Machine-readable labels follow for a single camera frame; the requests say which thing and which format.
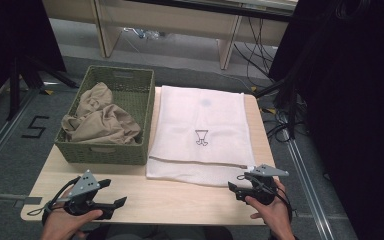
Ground person's right hand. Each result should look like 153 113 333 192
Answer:
245 179 296 240

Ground grey floor cable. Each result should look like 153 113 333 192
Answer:
0 190 24 202

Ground black tripod stand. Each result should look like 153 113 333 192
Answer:
6 54 80 122
254 71 298 140

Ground black curtain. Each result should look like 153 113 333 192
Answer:
268 0 384 240
0 0 67 111

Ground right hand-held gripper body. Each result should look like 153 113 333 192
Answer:
243 163 290 206

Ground beige garment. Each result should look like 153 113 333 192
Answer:
60 82 142 145

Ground light wooden desk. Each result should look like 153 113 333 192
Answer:
41 0 298 71

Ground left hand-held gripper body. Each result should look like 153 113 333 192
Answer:
63 169 114 220

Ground right hand-held gripper black cable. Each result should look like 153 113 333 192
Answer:
236 173 294 224

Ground metal floor rail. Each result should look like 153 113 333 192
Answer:
284 138 336 240
0 88 41 179

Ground clear plastic bag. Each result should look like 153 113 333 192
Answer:
123 27 166 40

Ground green woven basket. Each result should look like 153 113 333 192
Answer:
53 65 156 166

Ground white cloth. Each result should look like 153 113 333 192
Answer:
145 85 258 188

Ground grey tape strip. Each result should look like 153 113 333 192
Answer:
13 196 43 208

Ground person's left hand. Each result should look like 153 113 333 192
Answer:
41 186 104 240

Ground black floor cables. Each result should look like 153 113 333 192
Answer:
233 16 309 144

